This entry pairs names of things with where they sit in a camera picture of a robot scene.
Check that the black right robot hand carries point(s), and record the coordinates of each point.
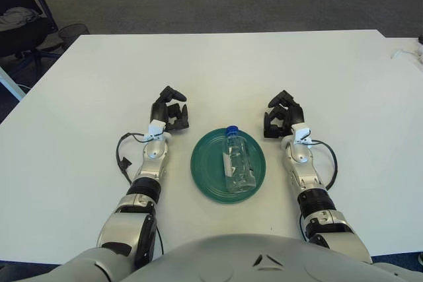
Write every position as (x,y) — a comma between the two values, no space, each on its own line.
(295,113)

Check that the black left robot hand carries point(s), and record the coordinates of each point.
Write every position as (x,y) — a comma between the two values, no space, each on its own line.
(158,110)

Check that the clear plastic bottle blue cap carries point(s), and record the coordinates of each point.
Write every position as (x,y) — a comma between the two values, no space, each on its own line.
(238,166)

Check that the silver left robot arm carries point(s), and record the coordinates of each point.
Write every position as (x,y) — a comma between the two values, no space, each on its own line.
(148,169)

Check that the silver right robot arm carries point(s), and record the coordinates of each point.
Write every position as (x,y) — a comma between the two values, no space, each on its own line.
(302,169)

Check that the green round plate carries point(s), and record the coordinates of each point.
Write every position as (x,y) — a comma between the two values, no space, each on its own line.
(208,166)

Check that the white furniture panel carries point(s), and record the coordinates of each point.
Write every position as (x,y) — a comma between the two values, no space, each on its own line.
(10,85)

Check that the silver robot torso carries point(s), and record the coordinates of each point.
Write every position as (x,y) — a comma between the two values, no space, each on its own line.
(248,259)

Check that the black office chair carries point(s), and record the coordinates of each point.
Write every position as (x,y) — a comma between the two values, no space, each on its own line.
(23,37)

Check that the grey cloth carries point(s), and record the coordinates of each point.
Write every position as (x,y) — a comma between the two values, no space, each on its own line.
(16,18)

